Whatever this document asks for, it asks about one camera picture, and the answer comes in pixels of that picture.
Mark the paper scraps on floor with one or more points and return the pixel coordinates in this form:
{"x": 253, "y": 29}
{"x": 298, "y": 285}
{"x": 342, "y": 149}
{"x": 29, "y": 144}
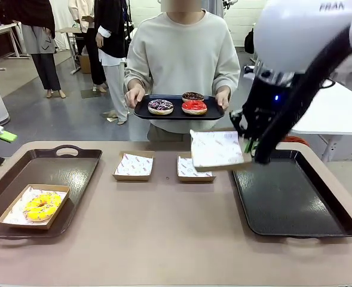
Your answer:
{"x": 111, "y": 116}

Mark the person torso beige sweater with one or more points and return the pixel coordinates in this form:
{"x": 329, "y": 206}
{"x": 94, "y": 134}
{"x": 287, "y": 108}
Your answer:
{"x": 181, "y": 53}

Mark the wood top white leg table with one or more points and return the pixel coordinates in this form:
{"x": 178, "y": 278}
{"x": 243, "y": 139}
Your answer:
{"x": 69, "y": 30}

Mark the bystander cream jacket black trousers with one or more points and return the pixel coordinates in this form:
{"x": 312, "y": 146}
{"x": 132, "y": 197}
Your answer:
{"x": 93, "y": 65}

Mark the large white work table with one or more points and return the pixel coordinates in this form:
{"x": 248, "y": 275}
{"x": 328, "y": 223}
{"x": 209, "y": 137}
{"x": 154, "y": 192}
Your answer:
{"x": 337, "y": 113}

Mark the orange round seat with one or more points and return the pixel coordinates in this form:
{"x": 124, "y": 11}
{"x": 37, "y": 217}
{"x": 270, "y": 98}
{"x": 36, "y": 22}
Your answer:
{"x": 295, "y": 140}

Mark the bystander black cardigan beige trousers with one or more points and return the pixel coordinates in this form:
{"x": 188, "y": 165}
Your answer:
{"x": 116, "y": 83}

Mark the brown cardboard box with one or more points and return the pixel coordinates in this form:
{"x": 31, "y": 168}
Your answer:
{"x": 85, "y": 64}

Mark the dark purple sprinkled donut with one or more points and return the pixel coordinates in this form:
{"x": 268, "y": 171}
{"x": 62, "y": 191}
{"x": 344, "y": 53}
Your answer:
{"x": 154, "y": 107}

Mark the red glazed donut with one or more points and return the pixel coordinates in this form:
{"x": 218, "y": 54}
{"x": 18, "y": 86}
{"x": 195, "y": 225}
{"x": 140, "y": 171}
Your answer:
{"x": 189, "y": 108}

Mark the brown chocolate sprinkled donut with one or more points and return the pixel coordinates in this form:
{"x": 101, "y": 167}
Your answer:
{"x": 192, "y": 96}

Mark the person left hand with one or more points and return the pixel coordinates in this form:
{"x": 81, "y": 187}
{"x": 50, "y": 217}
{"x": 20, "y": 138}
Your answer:
{"x": 224, "y": 97}

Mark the person left forearm beige sleeve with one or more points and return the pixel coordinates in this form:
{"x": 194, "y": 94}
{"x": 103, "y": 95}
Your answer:
{"x": 228, "y": 77}

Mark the person right hand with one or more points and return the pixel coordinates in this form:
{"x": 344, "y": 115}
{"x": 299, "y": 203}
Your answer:
{"x": 134, "y": 95}

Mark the yellow sprinkled donut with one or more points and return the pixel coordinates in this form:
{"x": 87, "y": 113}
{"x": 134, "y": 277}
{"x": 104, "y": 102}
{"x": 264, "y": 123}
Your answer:
{"x": 35, "y": 213}

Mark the bystander black top grey skirt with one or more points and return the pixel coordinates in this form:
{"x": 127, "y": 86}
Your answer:
{"x": 41, "y": 45}

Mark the person right forearm beige sleeve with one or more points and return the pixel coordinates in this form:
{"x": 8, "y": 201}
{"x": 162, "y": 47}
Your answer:
{"x": 135, "y": 77}

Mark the black hanging backpack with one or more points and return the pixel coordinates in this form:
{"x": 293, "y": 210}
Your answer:
{"x": 249, "y": 42}

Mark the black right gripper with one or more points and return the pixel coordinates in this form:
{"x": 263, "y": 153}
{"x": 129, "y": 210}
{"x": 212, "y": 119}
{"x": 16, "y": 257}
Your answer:
{"x": 262, "y": 104}

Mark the black serving tray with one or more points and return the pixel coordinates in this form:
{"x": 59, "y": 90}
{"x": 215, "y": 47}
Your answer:
{"x": 175, "y": 117}

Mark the kraft paper food box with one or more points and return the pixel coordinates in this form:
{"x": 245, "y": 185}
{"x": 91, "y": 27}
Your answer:
{"x": 132, "y": 178}
{"x": 26, "y": 224}
{"x": 193, "y": 179}
{"x": 223, "y": 167}

